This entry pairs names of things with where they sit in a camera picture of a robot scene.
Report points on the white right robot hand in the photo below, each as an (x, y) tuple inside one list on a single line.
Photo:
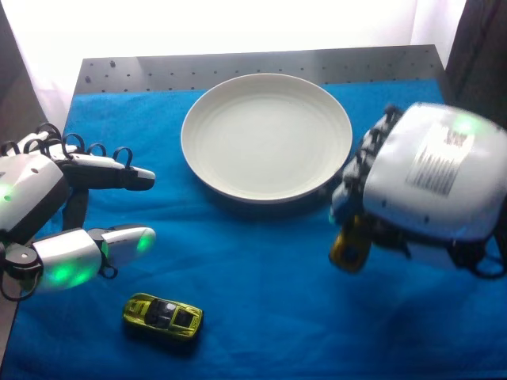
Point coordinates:
[(416, 198)]

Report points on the white round plate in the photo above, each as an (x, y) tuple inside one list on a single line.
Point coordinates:
[(265, 134)]

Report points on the blue table cloth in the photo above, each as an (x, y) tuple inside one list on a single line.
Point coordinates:
[(257, 297)]

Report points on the green toy car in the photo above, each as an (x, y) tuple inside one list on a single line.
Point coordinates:
[(164, 314)]

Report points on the yellow toy car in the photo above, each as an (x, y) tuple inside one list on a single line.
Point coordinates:
[(348, 249)]

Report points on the white backdrop curtain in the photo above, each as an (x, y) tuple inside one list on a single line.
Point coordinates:
[(218, 23)]

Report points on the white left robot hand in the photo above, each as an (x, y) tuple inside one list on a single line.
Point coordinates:
[(27, 190)]

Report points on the black curtain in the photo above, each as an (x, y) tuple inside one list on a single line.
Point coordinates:
[(479, 51)]

